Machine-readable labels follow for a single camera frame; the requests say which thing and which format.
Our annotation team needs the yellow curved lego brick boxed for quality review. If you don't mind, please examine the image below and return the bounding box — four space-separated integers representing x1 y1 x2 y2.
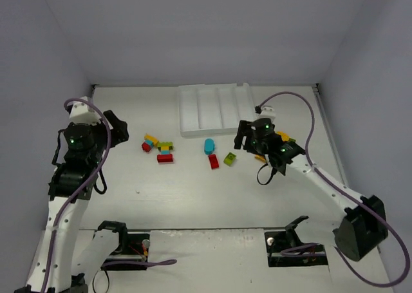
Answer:
254 155 266 163

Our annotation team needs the lime green square lego brick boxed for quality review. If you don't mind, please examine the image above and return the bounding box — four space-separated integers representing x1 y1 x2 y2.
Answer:
223 153 236 166

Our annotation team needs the teal rounded lego brick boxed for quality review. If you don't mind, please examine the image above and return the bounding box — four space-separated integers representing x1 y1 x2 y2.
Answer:
203 138 215 155

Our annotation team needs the red curved lego brick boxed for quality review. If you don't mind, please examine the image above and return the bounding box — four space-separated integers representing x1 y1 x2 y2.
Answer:
208 154 220 169

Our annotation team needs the long lime green lego brick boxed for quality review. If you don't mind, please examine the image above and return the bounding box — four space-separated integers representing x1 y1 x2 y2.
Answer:
157 142 174 150

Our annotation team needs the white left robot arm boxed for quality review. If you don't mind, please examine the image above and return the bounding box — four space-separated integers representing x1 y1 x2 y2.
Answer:
18 106 129 292

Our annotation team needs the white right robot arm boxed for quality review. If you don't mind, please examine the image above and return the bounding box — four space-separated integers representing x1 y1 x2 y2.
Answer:
234 118 388 261

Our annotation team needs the long yellow lego brick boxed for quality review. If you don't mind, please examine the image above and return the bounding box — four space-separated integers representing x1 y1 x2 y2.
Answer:
144 134 158 145

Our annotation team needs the small red lego brick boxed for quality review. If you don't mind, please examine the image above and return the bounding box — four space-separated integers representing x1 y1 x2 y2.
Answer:
141 142 153 153

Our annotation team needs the small teal lego brick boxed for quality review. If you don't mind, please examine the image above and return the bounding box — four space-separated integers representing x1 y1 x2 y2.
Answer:
144 140 154 147

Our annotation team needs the white divided sorting tray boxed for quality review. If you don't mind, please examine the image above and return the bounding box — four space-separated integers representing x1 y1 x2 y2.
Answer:
178 83 255 137

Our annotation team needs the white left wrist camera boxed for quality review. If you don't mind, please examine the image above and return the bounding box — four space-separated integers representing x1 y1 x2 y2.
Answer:
69 101 100 126

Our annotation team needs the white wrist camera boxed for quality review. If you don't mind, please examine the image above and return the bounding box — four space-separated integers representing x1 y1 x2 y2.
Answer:
69 101 100 126
257 106 276 122

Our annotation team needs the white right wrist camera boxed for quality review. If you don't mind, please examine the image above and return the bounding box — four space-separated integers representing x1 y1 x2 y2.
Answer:
257 106 276 122

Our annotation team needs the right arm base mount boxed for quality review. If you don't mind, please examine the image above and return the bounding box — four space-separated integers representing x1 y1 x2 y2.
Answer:
264 216 328 268

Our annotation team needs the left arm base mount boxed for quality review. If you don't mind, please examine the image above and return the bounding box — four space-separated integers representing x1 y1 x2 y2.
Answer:
95 220 150 271

